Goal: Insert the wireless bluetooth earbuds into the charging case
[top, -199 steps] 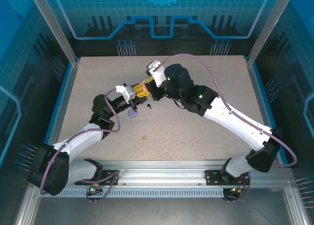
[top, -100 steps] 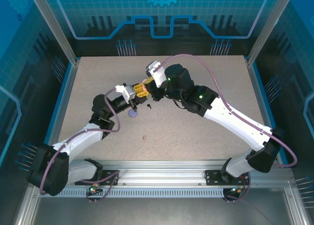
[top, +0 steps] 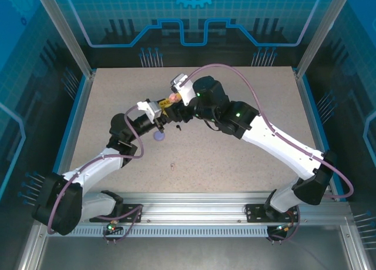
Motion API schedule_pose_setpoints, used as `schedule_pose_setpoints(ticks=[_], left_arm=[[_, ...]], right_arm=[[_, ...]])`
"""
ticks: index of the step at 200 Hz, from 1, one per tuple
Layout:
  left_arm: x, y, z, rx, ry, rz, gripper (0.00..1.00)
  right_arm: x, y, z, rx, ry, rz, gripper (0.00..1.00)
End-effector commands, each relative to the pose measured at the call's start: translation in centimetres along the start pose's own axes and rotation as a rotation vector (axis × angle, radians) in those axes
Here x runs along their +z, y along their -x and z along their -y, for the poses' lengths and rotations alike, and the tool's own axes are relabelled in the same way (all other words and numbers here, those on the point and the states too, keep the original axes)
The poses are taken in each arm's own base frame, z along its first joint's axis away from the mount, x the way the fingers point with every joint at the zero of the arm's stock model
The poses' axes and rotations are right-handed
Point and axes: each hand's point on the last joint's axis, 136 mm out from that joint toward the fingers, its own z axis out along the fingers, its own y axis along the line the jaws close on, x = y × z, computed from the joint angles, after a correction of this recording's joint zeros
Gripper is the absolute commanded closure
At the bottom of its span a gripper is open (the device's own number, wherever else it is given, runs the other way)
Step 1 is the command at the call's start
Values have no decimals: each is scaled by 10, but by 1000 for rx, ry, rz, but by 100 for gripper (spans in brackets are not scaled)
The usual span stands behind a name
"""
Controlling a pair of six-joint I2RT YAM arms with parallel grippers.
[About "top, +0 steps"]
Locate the steel shelf panel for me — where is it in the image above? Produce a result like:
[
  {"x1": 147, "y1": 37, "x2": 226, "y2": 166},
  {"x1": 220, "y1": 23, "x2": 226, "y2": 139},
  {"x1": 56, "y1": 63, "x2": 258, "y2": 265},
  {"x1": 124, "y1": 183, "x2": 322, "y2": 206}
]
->
[{"x1": 36, "y1": 236, "x2": 355, "y2": 270}]

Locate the aluminium table side rail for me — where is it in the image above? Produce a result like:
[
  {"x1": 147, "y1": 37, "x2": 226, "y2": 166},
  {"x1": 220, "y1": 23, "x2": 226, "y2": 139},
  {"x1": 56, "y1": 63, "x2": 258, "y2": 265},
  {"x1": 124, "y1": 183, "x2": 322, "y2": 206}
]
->
[
  {"x1": 57, "y1": 71, "x2": 97, "y2": 176},
  {"x1": 294, "y1": 71, "x2": 347, "y2": 202}
]

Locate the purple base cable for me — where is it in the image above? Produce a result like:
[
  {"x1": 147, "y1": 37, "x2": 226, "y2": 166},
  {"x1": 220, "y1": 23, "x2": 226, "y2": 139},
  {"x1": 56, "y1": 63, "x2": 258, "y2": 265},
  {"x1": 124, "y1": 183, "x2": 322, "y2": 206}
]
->
[
  {"x1": 267, "y1": 205, "x2": 303, "y2": 245},
  {"x1": 95, "y1": 204, "x2": 145, "y2": 245}
]

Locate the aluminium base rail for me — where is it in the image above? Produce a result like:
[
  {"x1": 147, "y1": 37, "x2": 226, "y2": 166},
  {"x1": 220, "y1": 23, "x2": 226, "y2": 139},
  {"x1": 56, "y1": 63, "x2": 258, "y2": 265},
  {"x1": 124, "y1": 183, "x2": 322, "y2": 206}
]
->
[{"x1": 79, "y1": 190, "x2": 353, "y2": 225}]

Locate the slotted metal cable duct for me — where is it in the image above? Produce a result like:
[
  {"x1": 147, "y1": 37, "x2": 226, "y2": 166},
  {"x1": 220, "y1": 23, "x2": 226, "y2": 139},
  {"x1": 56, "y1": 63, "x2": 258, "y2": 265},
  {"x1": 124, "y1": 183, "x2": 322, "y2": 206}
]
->
[{"x1": 69, "y1": 226, "x2": 270, "y2": 238}]

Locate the tall aluminium frame post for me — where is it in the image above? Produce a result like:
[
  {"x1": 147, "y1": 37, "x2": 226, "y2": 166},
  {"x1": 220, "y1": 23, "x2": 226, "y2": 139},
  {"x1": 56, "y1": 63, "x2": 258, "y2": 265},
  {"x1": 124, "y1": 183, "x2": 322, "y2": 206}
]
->
[
  {"x1": 32, "y1": 0, "x2": 97, "y2": 78},
  {"x1": 294, "y1": 0, "x2": 355, "y2": 78}
]

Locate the short aluminium frame post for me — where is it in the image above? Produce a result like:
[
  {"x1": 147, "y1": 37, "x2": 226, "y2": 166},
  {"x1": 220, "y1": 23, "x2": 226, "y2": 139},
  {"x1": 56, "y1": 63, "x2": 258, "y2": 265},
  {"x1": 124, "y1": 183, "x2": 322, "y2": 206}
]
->
[
  {"x1": 340, "y1": 219, "x2": 370, "y2": 270},
  {"x1": 16, "y1": 222, "x2": 48, "y2": 270}
]

